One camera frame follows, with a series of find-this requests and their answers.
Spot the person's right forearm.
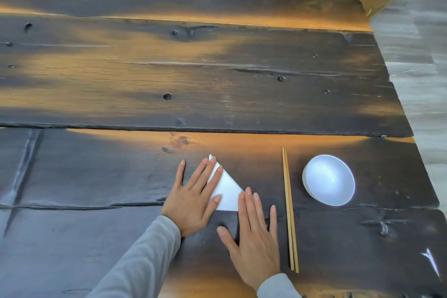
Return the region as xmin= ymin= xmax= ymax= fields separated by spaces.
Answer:
xmin=256 ymin=273 xmax=303 ymax=298

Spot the wooden chopstick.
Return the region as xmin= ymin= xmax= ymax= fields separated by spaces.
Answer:
xmin=284 ymin=148 xmax=300 ymax=274
xmin=282 ymin=147 xmax=295 ymax=271

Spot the white paper napkin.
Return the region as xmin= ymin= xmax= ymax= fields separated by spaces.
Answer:
xmin=207 ymin=154 xmax=245 ymax=212

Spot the person's right hand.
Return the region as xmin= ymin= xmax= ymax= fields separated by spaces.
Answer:
xmin=217 ymin=187 xmax=282 ymax=291

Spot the person's left forearm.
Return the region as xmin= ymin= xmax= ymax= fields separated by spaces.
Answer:
xmin=85 ymin=215 xmax=182 ymax=298

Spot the white bowl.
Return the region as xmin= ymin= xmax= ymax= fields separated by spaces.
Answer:
xmin=302 ymin=154 xmax=356 ymax=207

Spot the person's left hand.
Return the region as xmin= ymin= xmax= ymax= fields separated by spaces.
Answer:
xmin=161 ymin=156 xmax=224 ymax=238

